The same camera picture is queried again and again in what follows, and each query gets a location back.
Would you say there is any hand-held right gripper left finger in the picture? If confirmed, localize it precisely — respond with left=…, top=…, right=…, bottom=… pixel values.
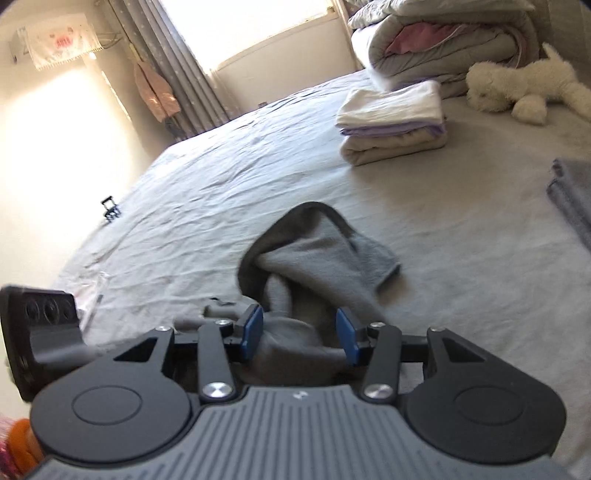
left=111, top=305, right=265, bottom=403

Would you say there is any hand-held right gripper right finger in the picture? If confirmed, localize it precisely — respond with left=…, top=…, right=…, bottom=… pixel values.
left=336, top=308, right=490, bottom=403

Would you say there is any grey frilled-collar sweater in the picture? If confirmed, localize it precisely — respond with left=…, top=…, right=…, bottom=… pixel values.
left=178, top=202, right=402, bottom=386

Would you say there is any orange cloth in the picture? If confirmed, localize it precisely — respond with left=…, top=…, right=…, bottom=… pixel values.
left=9, top=418, right=44, bottom=468

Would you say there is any small black stand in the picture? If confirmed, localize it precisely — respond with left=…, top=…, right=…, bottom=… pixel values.
left=100, top=196, right=122, bottom=223

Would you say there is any bed with grey sheet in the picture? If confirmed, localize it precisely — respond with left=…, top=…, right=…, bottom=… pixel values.
left=53, top=69, right=591, bottom=480

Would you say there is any purple folded towel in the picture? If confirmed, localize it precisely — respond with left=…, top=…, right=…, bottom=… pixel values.
left=341, top=121, right=448, bottom=139

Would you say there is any white folded towel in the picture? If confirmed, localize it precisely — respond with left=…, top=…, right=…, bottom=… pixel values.
left=336, top=79, right=445, bottom=131

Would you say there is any pink hanging jacket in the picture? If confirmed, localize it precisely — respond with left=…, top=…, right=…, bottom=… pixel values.
left=134, top=60, right=182, bottom=123

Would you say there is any grey folded cloth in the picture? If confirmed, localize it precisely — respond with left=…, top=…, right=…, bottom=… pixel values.
left=546, top=157, right=591, bottom=254

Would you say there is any grey star-print curtain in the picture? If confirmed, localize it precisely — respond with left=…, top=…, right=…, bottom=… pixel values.
left=108, top=0, right=232, bottom=139

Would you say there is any folded grey pink duvet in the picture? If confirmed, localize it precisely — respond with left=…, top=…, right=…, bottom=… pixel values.
left=347, top=0, right=543, bottom=99

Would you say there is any covered air conditioner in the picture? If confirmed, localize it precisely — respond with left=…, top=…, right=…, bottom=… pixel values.
left=9, top=13, right=109, bottom=71

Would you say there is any white plush toy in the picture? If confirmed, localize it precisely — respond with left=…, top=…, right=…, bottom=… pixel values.
left=465, top=42, right=591, bottom=124

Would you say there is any window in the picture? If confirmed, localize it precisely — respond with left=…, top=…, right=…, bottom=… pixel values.
left=157, top=0, right=345, bottom=70

